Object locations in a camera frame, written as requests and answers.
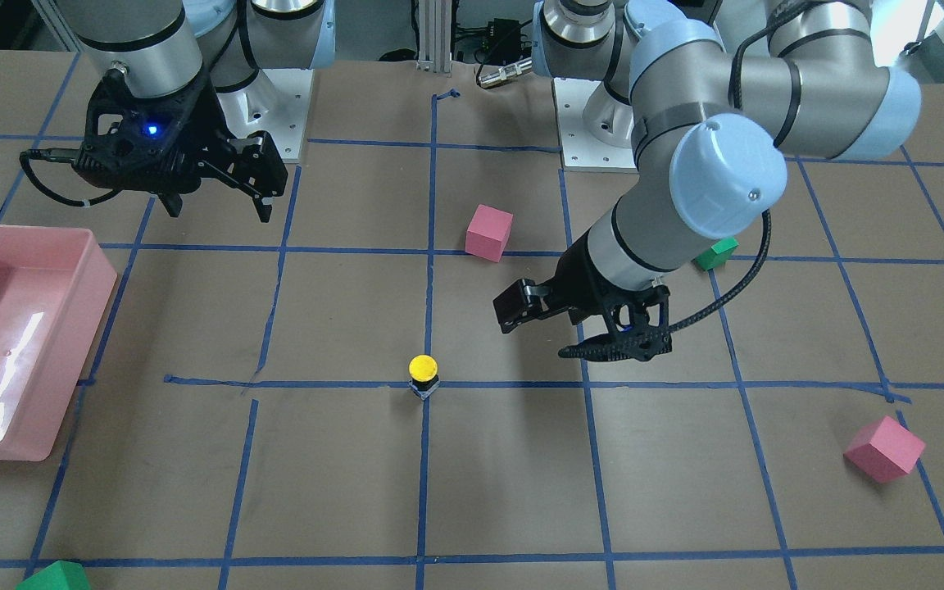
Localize yellow push button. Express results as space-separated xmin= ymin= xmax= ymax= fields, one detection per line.
xmin=408 ymin=354 xmax=441 ymax=401

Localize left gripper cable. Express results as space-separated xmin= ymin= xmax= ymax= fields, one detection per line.
xmin=652 ymin=209 xmax=772 ymax=337

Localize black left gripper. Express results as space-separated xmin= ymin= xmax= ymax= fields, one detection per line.
xmin=550 ymin=242 xmax=672 ymax=362

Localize green cube near bin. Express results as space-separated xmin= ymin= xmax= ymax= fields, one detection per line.
xmin=16 ymin=560 xmax=92 ymax=590

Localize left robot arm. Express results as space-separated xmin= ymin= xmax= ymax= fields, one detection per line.
xmin=493 ymin=1 xmax=922 ymax=362

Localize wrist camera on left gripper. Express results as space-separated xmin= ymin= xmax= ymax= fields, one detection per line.
xmin=493 ymin=279 xmax=562 ymax=334

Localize pink plastic bin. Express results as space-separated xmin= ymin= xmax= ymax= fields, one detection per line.
xmin=0 ymin=225 xmax=116 ymax=461

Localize pink cube far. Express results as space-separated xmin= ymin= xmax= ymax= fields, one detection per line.
xmin=843 ymin=417 xmax=926 ymax=484

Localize pink foam cube centre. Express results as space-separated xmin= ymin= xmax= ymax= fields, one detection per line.
xmin=464 ymin=204 xmax=514 ymax=264

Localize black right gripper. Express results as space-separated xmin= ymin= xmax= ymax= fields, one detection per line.
xmin=70 ymin=70 xmax=288 ymax=223

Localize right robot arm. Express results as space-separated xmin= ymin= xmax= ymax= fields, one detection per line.
xmin=20 ymin=1 xmax=336 ymax=223

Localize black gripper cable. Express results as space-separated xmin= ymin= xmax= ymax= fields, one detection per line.
xmin=20 ymin=147 xmax=125 ymax=207

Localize green cube far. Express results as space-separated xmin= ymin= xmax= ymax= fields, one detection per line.
xmin=694 ymin=238 xmax=739 ymax=271

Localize aluminium frame post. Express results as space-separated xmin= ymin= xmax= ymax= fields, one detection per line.
xmin=415 ymin=0 xmax=456 ymax=77

